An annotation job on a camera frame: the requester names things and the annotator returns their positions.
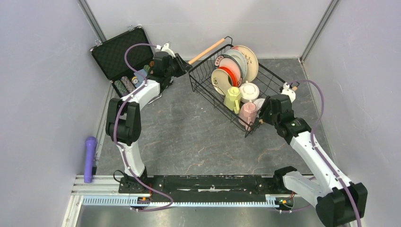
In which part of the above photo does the white scalloped plate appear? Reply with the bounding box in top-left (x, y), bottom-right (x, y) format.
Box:
top-left (225, 49), bottom-right (248, 80)

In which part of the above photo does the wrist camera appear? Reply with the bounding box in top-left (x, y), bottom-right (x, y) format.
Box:
top-left (280, 82), bottom-right (297, 102)
top-left (156, 42), bottom-right (175, 58)

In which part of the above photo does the cream plate with black spot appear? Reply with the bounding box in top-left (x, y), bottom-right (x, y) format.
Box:
top-left (211, 69), bottom-right (232, 96)

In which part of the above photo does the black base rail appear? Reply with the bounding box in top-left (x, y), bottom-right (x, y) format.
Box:
top-left (117, 173), bottom-right (295, 210)

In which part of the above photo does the orange plate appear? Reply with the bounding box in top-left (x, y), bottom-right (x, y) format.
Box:
top-left (219, 67), bottom-right (238, 87)

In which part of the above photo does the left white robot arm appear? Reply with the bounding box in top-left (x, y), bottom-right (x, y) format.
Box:
top-left (105, 51), bottom-right (192, 193)

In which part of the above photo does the black poker chip case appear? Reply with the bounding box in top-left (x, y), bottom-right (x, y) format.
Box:
top-left (90, 26), bottom-right (154, 97)

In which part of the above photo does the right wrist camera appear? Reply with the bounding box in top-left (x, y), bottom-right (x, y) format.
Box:
top-left (280, 82), bottom-right (297, 102)

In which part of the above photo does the purple flashlight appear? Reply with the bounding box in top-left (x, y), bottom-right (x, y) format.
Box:
top-left (84, 136), bottom-right (97, 183)

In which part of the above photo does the pink mug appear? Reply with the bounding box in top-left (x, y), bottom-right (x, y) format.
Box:
top-left (238, 102), bottom-right (258, 131)

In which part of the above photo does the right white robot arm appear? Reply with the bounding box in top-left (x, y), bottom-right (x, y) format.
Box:
top-left (259, 94), bottom-right (368, 227)

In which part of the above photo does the white cup with handle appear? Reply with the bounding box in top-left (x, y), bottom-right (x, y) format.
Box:
top-left (239, 81), bottom-right (260, 103)

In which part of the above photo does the blue card deck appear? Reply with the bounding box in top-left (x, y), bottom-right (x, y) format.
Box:
top-left (134, 69), bottom-right (148, 84)

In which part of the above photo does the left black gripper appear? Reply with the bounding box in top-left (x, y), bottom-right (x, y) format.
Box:
top-left (164, 53), bottom-right (192, 78)

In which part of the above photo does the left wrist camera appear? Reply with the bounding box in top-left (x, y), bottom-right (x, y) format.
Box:
top-left (156, 42), bottom-right (175, 58)

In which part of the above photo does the black wire dish rack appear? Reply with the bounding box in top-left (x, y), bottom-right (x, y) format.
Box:
top-left (189, 41), bottom-right (285, 137)

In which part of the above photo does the yellow green mug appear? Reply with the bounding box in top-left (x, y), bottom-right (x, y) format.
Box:
top-left (223, 87), bottom-right (241, 114)

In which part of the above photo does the pink and cream plate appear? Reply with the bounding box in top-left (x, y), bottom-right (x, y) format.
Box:
top-left (232, 45), bottom-right (259, 82)

